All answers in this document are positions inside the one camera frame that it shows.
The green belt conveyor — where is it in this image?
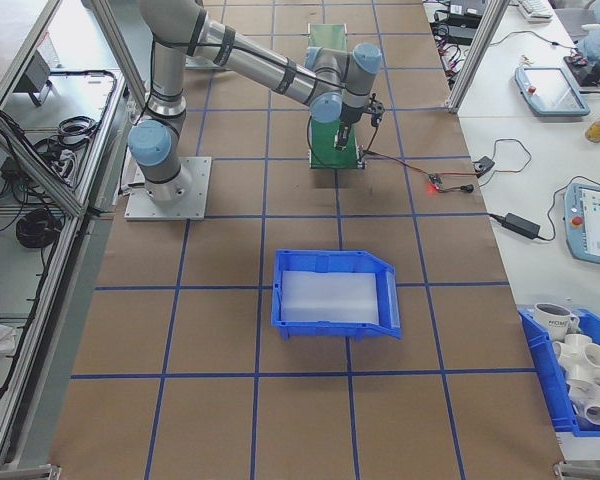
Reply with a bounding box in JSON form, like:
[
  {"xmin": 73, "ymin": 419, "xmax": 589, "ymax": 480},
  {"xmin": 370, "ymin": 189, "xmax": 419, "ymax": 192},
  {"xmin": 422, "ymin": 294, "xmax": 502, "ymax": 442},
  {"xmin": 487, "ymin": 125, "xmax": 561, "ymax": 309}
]
[{"xmin": 306, "ymin": 22, "xmax": 369, "ymax": 172}]

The power strip with plugs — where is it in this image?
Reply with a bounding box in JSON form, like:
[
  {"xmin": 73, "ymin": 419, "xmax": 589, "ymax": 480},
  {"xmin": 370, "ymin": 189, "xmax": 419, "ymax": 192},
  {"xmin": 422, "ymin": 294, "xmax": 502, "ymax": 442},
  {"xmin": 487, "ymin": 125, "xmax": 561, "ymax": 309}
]
[{"xmin": 437, "ymin": 42, "xmax": 469, "ymax": 77}]

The black power brick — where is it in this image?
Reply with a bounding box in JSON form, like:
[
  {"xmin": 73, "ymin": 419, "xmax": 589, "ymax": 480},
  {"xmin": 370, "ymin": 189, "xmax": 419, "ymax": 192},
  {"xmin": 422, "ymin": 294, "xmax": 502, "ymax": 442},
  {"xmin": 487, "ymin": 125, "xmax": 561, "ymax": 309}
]
[{"xmin": 443, "ymin": 22, "xmax": 482, "ymax": 44}]

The blue plastic bin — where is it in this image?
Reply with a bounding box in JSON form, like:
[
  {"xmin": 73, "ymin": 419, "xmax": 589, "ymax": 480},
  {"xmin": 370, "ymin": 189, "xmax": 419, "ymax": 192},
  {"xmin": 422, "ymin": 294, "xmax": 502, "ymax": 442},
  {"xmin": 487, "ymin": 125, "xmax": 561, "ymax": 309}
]
[
  {"xmin": 270, "ymin": 249, "xmax": 403, "ymax": 342},
  {"xmin": 516, "ymin": 306, "xmax": 600, "ymax": 437}
]

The black power adapter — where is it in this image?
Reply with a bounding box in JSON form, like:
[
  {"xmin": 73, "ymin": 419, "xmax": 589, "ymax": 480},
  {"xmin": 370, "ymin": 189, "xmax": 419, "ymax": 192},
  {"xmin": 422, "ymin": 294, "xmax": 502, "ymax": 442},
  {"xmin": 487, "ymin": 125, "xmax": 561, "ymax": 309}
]
[{"xmin": 488, "ymin": 211, "xmax": 544, "ymax": 241}]

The light blue teach pendant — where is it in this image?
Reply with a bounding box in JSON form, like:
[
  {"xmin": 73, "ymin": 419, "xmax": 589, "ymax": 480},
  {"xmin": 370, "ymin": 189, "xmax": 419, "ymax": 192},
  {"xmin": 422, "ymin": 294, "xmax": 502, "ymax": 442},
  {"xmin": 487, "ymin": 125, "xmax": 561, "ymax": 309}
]
[
  {"xmin": 561, "ymin": 180, "xmax": 600, "ymax": 267},
  {"xmin": 513, "ymin": 64, "xmax": 592, "ymax": 119}
]

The white keyboard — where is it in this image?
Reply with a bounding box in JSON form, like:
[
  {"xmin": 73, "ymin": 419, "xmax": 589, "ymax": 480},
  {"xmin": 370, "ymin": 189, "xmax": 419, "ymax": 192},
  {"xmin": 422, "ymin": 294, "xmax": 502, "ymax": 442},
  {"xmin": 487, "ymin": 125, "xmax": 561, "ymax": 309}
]
[{"xmin": 516, "ymin": 0, "xmax": 555, "ymax": 24}]

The black desk device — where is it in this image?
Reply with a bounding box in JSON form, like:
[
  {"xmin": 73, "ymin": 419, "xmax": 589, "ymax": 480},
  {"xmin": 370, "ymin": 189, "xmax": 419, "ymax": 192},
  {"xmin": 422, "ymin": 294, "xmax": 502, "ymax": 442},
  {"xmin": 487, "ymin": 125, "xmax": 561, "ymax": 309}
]
[{"xmin": 563, "ymin": 51, "xmax": 600, "ymax": 95}]

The white printed mug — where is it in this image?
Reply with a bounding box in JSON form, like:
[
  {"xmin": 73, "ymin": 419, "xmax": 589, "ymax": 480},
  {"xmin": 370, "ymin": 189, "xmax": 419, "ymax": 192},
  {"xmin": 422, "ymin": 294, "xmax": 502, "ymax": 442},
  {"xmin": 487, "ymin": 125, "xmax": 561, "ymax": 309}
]
[{"xmin": 533, "ymin": 301, "xmax": 582, "ymax": 340}]

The grey metal box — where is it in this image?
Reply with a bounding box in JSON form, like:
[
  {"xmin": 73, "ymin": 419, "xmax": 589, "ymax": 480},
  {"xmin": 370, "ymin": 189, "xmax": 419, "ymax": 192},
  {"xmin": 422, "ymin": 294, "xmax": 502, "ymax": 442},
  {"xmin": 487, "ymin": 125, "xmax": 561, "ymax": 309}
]
[{"xmin": 13, "ymin": 47, "xmax": 62, "ymax": 107}]

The white PVC pipe fitting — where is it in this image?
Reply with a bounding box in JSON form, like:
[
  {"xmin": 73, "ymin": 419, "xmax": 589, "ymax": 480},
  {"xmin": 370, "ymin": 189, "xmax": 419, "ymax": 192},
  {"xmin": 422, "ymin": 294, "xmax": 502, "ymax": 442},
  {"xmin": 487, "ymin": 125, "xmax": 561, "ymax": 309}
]
[
  {"xmin": 551, "ymin": 333, "xmax": 600, "ymax": 382},
  {"xmin": 566, "ymin": 378, "xmax": 600, "ymax": 430}
]

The aluminium corner bar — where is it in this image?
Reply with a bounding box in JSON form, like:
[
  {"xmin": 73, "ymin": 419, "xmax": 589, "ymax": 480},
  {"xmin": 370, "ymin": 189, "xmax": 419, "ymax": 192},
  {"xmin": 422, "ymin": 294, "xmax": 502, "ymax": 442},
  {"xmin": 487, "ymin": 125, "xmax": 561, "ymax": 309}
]
[
  {"xmin": 551, "ymin": 459, "xmax": 600, "ymax": 480},
  {"xmin": 0, "ymin": 461, "xmax": 63, "ymax": 480}
]

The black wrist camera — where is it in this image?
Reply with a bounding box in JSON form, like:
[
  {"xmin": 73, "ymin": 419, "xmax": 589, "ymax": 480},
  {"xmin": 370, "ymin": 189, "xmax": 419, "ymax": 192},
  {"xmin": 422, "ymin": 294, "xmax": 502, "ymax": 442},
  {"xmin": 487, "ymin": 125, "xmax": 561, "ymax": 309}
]
[{"xmin": 365, "ymin": 93, "xmax": 387, "ymax": 127}]

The red conveyor power wire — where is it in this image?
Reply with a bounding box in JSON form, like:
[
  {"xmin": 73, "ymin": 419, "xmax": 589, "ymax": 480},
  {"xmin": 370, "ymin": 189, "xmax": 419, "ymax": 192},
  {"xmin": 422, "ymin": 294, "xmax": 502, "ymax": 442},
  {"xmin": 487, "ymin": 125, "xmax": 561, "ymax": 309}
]
[{"xmin": 363, "ymin": 147, "xmax": 435, "ymax": 184}]

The aluminium profile post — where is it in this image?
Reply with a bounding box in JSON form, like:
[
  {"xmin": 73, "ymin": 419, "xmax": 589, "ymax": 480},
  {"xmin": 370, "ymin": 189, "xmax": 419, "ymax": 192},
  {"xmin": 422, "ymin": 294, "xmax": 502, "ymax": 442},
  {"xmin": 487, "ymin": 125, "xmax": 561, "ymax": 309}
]
[{"xmin": 446, "ymin": 0, "xmax": 504, "ymax": 116}]

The white square base plate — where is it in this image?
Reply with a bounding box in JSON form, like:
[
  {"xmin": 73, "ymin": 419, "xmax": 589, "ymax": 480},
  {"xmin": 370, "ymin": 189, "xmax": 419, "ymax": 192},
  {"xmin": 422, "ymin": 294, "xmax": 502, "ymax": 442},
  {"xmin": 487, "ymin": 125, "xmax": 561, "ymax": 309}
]
[{"xmin": 123, "ymin": 156, "xmax": 214, "ymax": 222}]

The black cable bundle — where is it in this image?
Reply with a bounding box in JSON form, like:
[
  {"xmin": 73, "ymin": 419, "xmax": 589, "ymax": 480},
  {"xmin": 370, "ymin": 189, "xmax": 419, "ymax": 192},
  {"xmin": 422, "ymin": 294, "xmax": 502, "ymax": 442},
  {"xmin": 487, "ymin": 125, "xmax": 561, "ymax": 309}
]
[
  {"xmin": 56, "ymin": 115, "xmax": 102, "ymax": 140},
  {"xmin": 15, "ymin": 208, "xmax": 57, "ymax": 250}
]

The V-shaped metal frame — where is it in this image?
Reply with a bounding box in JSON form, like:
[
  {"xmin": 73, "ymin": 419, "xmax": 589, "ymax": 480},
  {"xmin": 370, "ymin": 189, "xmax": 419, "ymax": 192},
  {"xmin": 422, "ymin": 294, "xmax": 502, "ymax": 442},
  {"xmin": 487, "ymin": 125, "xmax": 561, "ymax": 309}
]
[{"xmin": 0, "ymin": 0, "xmax": 149, "ymax": 467}]

